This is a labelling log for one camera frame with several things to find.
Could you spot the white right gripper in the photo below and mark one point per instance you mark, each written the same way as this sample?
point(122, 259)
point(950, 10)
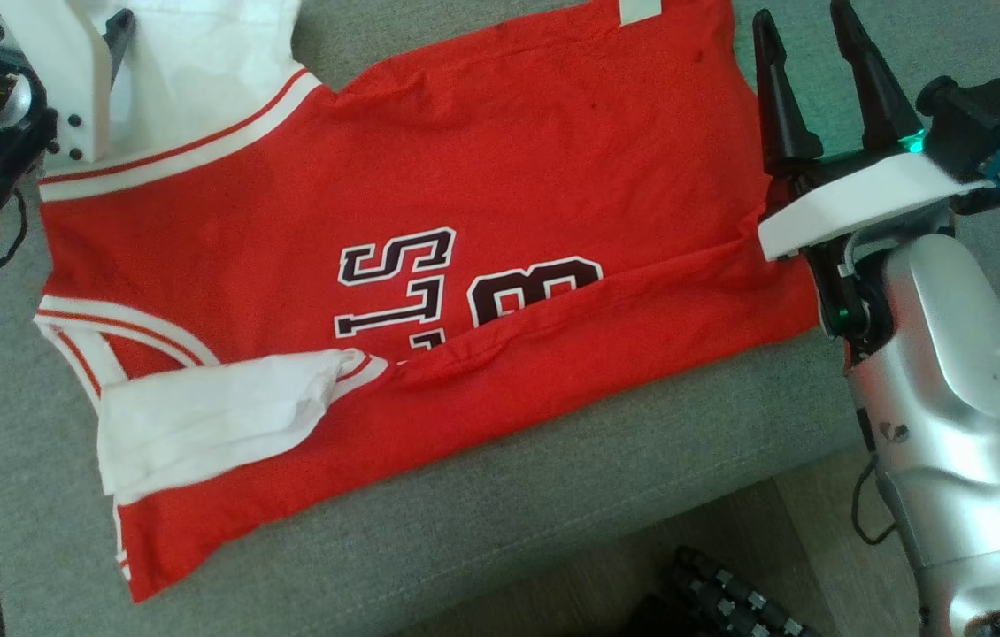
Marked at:
point(872, 195)

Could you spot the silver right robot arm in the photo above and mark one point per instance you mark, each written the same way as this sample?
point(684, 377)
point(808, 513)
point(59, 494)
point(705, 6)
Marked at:
point(951, 354)

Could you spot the red basketball jersey white trim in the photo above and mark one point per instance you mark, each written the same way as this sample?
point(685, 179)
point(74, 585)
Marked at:
point(465, 177)

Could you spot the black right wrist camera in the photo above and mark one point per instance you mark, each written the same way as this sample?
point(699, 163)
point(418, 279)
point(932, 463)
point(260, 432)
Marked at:
point(987, 115)

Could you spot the black studded robot wheel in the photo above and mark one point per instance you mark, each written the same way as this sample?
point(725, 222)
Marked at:
point(721, 593)

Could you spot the grey fabric sofa seat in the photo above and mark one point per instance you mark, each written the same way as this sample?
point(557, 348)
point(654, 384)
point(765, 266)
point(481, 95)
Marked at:
point(553, 495)

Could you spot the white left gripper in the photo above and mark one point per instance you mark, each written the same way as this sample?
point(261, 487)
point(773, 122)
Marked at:
point(71, 71)

